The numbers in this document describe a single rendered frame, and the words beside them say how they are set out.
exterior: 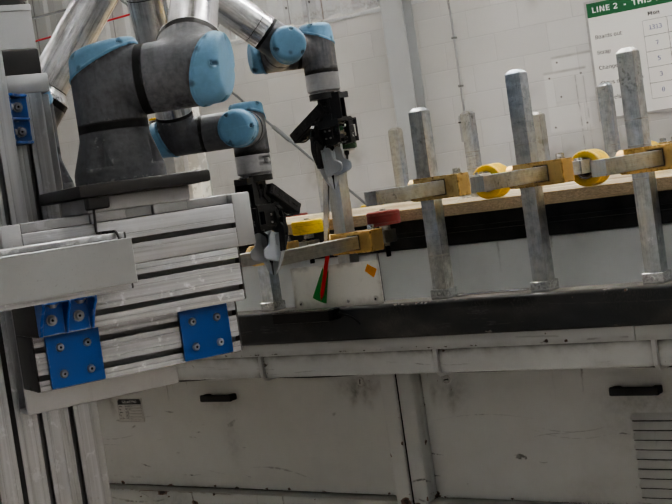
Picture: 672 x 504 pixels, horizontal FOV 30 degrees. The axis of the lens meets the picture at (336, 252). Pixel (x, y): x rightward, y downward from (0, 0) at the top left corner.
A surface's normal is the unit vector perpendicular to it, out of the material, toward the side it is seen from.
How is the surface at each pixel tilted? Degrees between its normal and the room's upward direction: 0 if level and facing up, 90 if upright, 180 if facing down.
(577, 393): 90
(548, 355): 90
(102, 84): 90
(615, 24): 90
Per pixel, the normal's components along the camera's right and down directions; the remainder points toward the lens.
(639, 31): -0.50, 0.12
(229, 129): -0.09, 0.07
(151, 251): 0.49, -0.03
